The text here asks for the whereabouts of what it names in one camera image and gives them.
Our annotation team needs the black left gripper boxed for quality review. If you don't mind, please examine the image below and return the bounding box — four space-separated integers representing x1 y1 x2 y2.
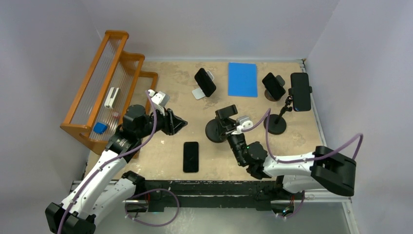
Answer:
136 104 187 139

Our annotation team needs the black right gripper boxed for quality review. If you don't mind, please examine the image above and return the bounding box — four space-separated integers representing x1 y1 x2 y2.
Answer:
215 114 246 166

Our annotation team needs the black round-base phone stand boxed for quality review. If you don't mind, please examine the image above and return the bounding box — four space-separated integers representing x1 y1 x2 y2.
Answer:
205 104 238 143

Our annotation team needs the black smartphone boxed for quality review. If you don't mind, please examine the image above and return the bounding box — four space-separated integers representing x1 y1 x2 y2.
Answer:
183 141 199 173

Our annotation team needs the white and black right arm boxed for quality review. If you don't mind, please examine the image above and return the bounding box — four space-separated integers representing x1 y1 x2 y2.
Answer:
216 118 357 198

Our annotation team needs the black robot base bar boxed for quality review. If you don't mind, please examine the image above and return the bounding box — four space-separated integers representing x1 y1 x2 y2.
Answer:
133 180 303 213

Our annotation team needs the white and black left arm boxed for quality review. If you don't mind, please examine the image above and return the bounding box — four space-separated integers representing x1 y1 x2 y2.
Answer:
45 104 188 234

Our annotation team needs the white folding phone stand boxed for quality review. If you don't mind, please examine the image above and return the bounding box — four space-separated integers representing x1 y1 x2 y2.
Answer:
191 70 215 100

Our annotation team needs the black phone on white stand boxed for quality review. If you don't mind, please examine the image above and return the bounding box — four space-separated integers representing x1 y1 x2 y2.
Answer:
194 68 217 98

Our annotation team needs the black tall phone stand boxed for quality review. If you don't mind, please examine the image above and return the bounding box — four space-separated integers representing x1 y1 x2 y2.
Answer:
264 95 294 135

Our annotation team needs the black phone on small stand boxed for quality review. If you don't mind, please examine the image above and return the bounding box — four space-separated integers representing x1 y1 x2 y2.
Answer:
262 72 286 101

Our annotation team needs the blue rectangular mat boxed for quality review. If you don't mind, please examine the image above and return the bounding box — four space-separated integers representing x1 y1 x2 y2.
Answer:
228 62 258 98

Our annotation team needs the white device on rack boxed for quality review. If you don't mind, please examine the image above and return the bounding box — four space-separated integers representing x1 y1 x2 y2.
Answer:
104 87 120 109

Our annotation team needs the orange wooden rack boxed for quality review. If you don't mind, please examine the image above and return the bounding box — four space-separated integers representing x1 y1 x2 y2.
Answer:
60 30 158 155

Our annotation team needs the blue object on rack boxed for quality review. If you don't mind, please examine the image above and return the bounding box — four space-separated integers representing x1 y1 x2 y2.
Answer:
93 121 108 135

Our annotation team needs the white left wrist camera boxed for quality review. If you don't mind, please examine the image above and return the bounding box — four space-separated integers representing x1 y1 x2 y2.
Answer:
148 89 170 116

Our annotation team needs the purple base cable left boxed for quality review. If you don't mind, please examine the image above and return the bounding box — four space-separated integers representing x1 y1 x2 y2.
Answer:
124 189 180 227

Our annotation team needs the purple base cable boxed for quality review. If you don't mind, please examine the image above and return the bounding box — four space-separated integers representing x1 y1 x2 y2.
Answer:
124 189 180 227
274 195 305 220

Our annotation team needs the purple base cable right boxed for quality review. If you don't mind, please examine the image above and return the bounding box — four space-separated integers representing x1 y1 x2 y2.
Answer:
274 195 305 220

